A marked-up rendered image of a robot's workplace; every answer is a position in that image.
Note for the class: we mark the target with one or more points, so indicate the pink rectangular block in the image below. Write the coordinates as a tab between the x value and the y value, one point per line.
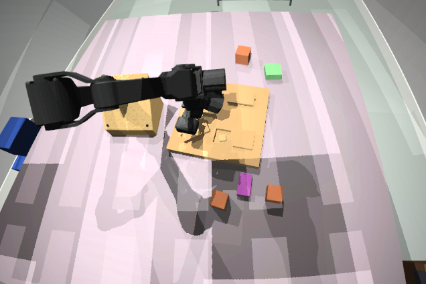
244	184

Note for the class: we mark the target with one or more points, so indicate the light green block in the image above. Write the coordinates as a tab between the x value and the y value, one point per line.
272	72

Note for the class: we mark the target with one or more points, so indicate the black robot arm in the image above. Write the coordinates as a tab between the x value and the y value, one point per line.
56	101

